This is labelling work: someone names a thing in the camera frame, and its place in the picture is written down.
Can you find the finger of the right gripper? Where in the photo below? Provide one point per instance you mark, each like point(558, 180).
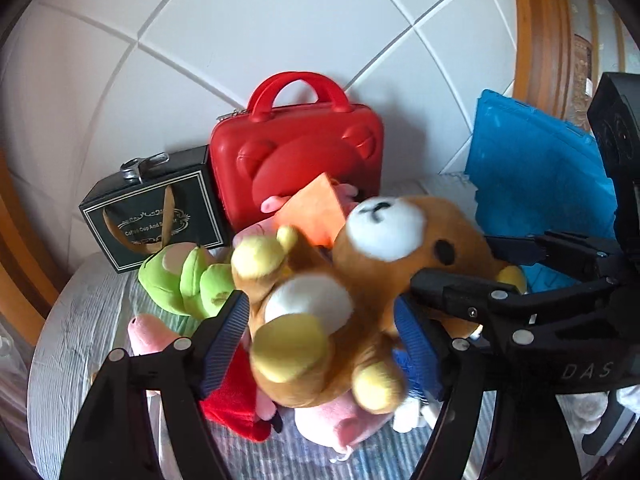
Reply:
point(578, 256)
point(455, 300)

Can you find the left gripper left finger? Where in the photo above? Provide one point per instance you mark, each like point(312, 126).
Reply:
point(112, 437)

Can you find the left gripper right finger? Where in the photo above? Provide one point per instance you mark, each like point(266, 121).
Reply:
point(452, 371)

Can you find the brown teddy bear plush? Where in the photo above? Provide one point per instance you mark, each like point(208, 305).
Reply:
point(323, 325)

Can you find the blue bristle brush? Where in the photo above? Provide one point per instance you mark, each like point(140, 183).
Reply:
point(418, 382)

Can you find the blue plastic storage crate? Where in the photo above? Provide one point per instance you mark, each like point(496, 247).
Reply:
point(534, 173)

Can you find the pink pig plush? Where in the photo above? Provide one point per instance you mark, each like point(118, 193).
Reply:
point(228, 397)

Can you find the pink plush toy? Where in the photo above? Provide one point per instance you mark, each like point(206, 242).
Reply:
point(340, 424)

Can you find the green frog plush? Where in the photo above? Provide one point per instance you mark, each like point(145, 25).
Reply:
point(185, 279)

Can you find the patterned rolled mat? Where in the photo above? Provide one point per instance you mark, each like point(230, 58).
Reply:
point(582, 89)

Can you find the red hard carry case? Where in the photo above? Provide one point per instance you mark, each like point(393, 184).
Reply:
point(296, 126)

